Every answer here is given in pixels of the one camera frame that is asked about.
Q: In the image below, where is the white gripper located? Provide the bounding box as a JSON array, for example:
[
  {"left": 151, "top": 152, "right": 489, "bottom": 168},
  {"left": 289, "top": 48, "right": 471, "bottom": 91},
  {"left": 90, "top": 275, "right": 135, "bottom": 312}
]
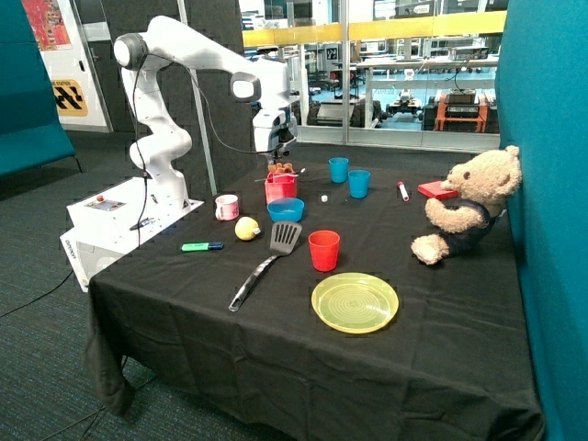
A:
[{"left": 253, "top": 107, "right": 298, "bottom": 153}]

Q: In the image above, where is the yellow ball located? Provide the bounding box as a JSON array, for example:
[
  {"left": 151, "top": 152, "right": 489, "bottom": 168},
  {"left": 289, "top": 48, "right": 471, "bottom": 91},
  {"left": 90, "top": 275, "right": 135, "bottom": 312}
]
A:
[{"left": 234, "top": 217, "right": 262, "bottom": 242}]

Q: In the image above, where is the metal spoon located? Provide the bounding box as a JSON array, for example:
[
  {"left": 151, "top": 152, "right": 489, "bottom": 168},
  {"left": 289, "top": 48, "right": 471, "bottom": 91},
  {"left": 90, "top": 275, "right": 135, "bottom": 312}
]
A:
[{"left": 254, "top": 167, "right": 308, "bottom": 183}]

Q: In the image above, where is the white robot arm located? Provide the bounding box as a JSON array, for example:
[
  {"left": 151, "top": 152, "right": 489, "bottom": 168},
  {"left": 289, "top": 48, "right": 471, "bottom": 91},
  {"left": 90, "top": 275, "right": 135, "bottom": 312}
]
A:
[{"left": 114, "top": 16, "right": 298, "bottom": 209}]

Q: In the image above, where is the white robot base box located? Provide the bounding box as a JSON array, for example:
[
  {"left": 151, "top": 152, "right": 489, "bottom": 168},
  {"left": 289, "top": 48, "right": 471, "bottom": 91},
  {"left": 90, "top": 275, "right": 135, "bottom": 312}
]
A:
[{"left": 61, "top": 177, "right": 203, "bottom": 292}]

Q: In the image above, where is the red square pot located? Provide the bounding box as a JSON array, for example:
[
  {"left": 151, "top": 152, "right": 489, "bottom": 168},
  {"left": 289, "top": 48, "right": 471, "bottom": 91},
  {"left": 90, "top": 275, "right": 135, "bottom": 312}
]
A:
[{"left": 265, "top": 176, "right": 298, "bottom": 204}]

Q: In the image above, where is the small brown plush toy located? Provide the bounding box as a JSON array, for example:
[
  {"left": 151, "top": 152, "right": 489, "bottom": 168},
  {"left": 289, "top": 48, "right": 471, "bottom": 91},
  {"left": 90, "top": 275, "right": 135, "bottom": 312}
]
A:
[{"left": 267, "top": 163, "right": 296, "bottom": 175}]

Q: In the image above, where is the blue cup rear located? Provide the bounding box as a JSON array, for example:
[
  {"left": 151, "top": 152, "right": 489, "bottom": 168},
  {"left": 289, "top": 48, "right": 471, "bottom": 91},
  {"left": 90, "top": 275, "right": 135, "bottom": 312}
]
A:
[{"left": 329, "top": 157, "right": 349, "bottom": 184}]

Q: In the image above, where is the blue cup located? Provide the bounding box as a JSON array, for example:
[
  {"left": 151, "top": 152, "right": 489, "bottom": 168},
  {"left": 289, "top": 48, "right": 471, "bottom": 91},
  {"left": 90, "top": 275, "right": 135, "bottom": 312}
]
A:
[
  {"left": 348, "top": 170, "right": 371, "bottom": 198},
  {"left": 329, "top": 157, "right": 349, "bottom": 184}
]

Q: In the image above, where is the blue plastic bowl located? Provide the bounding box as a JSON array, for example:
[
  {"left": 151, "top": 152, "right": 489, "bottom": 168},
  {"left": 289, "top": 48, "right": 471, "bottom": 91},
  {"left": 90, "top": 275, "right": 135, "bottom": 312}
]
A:
[{"left": 267, "top": 198, "right": 305, "bottom": 222}]

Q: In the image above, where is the pink white mug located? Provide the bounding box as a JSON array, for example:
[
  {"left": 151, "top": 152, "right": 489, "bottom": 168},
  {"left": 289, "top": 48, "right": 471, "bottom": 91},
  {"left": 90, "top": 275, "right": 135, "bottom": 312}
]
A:
[{"left": 215, "top": 194, "right": 240, "bottom": 221}]

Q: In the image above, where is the blue cup front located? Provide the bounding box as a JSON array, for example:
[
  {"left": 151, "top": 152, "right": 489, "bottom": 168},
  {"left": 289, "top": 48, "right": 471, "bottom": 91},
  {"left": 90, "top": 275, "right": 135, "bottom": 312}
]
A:
[{"left": 348, "top": 170, "right": 371, "bottom": 198}]

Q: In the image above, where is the black slotted spatula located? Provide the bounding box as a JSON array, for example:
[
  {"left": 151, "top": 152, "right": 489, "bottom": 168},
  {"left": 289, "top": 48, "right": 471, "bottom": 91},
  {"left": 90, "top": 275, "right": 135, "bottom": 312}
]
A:
[{"left": 228, "top": 220, "right": 302, "bottom": 312}]

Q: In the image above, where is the red plastic cup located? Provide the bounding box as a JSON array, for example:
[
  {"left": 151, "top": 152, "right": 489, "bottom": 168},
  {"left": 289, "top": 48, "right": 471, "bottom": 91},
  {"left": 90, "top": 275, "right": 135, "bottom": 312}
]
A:
[{"left": 308, "top": 230, "right": 340, "bottom": 272}]

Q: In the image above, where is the green highlighter pen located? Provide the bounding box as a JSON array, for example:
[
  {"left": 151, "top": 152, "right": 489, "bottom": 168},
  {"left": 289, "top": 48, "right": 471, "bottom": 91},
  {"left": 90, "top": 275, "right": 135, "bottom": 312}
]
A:
[{"left": 181, "top": 242, "right": 224, "bottom": 253}]

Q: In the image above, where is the red white marker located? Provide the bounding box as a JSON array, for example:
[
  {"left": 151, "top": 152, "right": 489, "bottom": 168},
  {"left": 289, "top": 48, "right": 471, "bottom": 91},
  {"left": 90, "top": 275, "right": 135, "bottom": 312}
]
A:
[{"left": 397, "top": 181, "right": 410, "bottom": 202}]

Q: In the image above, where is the black pen on base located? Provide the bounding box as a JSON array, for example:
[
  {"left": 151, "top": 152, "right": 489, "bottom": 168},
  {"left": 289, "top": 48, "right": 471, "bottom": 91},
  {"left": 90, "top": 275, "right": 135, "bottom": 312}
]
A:
[{"left": 130, "top": 218, "right": 155, "bottom": 231}]

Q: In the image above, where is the red flat block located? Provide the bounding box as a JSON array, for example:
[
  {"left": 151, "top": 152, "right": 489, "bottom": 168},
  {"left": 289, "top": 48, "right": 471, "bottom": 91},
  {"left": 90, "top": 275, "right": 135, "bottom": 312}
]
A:
[{"left": 417, "top": 181, "right": 459, "bottom": 200}]

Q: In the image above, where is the black tablecloth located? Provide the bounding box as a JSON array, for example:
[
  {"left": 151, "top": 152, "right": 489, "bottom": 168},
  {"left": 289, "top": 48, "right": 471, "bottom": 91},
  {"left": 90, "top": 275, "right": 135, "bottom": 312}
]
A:
[{"left": 85, "top": 164, "right": 545, "bottom": 440}]

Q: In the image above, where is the yellow plastic plate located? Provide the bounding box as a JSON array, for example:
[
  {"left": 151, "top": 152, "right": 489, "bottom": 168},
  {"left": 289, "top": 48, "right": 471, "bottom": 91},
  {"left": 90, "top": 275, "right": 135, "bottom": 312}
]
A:
[{"left": 311, "top": 273, "right": 400, "bottom": 334}]

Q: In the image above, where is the beige teddy bear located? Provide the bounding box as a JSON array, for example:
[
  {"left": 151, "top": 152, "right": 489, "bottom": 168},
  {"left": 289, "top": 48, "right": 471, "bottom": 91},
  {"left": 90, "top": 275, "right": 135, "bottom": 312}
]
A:
[{"left": 411, "top": 145, "right": 523, "bottom": 266}]

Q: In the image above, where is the teal sofa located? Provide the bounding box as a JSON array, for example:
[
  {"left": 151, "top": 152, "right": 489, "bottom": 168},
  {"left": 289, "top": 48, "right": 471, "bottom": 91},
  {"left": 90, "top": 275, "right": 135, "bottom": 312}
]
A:
[{"left": 0, "top": 1, "right": 76, "bottom": 177}]

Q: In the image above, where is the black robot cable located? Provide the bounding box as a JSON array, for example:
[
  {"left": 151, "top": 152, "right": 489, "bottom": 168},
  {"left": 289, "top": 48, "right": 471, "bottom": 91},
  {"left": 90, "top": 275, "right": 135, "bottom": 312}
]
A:
[{"left": 130, "top": 52, "right": 277, "bottom": 233}]

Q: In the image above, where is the teal partition wall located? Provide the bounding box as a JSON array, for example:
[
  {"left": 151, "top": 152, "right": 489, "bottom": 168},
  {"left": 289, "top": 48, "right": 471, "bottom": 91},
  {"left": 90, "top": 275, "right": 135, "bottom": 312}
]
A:
[{"left": 495, "top": 1, "right": 587, "bottom": 440}]

